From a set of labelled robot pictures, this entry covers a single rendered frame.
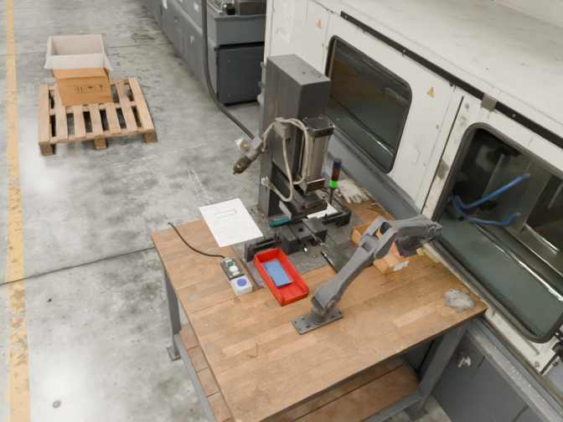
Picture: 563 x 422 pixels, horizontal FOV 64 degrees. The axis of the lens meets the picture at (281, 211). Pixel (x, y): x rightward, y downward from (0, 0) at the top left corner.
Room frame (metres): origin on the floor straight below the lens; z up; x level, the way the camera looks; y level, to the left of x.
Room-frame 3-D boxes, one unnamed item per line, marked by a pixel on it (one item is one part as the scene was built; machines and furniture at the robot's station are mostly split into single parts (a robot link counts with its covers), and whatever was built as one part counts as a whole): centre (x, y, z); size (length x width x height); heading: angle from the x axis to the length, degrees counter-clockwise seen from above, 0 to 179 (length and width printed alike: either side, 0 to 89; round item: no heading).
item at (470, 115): (1.29, -0.84, 1.21); 0.86 x 0.10 x 0.79; 29
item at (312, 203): (1.55, -0.05, 1.22); 0.26 x 0.18 x 0.30; 32
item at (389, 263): (1.48, -0.45, 0.93); 0.25 x 0.13 x 0.08; 32
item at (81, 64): (4.25, 2.14, 0.40); 0.67 x 0.60 x 0.50; 24
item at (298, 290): (1.25, -0.02, 0.93); 0.25 x 0.12 x 0.06; 32
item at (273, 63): (1.72, 0.04, 1.28); 0.14 x 0.12 x 0.75; 122
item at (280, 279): (1.28, -0.01, 0.92); 0.15 x 0.07 x 0.03; 29
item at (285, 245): (1.50, -0.10, 0.94); 0.20 x 0.10 x 0.07; 122
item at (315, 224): (1.50, -0.10, 0.98); 0.20 x 0.10 x 0.01; 122
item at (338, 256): (1.41, -0.31, 0.91); 0.17 x 0.16 x 0.02; 122
